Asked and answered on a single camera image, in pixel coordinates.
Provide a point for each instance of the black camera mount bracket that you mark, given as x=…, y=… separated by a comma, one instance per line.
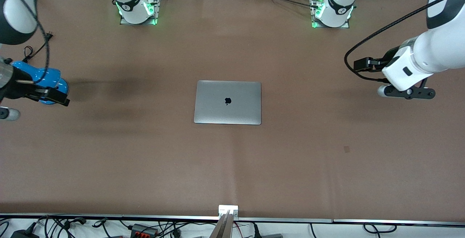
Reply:
x=417, y=93
x=3, y=112

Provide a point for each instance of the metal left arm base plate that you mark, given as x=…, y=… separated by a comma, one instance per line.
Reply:
x=345, y=25

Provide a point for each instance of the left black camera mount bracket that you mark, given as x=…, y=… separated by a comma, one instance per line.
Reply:
x=417, y=93

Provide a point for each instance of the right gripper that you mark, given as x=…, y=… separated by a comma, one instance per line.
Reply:
x=15, y=88

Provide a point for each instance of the black connector block orange levers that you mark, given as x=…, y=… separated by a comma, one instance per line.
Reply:
x=140, y=229

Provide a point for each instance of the blue desk lamp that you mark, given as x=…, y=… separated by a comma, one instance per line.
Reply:
x=55, y=76

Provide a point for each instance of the metal table edge rail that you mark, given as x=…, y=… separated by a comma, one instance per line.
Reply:
x=290, y=220

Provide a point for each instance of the grey laptop with black keyboard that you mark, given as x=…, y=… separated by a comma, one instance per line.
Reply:
x=227, y=103

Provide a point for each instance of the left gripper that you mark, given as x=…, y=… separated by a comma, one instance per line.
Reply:
x=389, y=56

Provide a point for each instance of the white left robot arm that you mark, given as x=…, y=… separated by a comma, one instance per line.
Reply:
x=443, y=45

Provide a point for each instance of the brown table cover sheet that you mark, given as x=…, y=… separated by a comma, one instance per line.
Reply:
x=109, y=158

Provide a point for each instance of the black power adapter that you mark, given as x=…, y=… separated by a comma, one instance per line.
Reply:
x=23, y=234

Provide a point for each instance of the aluminium profile beam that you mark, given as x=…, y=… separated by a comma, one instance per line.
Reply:
x=223, y=228

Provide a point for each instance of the white metal bracket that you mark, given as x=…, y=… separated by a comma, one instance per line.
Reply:
x=223, y=208

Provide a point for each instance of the right black camera mount bracket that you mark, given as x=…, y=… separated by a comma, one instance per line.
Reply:
x=3, y=112

